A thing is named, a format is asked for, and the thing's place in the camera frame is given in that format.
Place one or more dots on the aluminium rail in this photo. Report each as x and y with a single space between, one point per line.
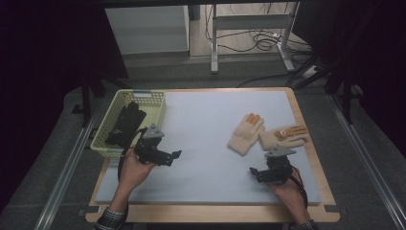
370 166
63 179

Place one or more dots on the person's right hand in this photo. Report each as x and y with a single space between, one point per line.
292 195

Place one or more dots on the person's left hand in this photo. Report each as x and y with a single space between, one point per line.
132 174

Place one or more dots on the plain beige knit glove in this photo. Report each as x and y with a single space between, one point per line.
245 134

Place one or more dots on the black glove with silver mark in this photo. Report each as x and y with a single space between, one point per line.
119 134

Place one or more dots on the white cabinet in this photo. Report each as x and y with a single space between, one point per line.
146 28

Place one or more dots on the yellow-green plastic basket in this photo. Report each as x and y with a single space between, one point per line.
156 108

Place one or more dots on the grey metal desk frame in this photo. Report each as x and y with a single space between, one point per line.
249 22

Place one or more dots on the white power strip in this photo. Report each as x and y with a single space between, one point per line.
310 72

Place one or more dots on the white foam mat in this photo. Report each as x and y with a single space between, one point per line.
204 127

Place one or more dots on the wooden table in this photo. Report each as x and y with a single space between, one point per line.
207 214

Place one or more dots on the beige glove with orange patch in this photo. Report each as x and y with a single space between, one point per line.
287 135

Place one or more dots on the black table clamp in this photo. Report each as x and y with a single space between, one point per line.
332 208
89 210

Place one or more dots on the black curtain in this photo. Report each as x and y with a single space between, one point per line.
367 38
48 48

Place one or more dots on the black stand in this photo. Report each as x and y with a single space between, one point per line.
86 96
346 96

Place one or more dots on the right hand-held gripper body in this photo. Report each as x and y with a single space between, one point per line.
280 169

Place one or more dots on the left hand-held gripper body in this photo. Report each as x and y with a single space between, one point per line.
148 150

